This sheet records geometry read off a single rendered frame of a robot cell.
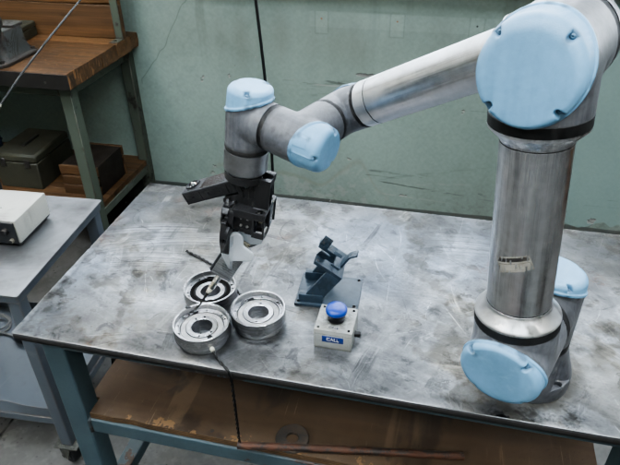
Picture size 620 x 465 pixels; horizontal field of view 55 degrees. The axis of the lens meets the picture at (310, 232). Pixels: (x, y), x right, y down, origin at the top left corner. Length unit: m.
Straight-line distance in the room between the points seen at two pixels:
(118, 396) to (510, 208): 0.99
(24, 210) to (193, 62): 1.29
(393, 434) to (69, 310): 0.71
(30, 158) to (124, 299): 1.71
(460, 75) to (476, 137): 1.80
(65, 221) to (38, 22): 1.34
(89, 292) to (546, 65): 0.99
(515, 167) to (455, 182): 2.03
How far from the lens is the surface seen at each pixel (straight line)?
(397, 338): 1.15
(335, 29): 2.56
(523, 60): 0.67
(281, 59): 2.66
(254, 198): 1.04
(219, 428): 1.34
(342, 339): 1.10
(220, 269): 1.15
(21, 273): 1.67
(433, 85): 0.89
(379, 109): 0.95
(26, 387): 2.05
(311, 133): 0.89
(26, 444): 2.19
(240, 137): 0.97
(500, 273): 0.81
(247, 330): 1.13
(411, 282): 1.28
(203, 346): 1.11
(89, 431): 1.48
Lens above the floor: 1.60
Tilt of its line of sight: 34 degrees down
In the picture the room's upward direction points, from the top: 1 degrees counter-clockwise
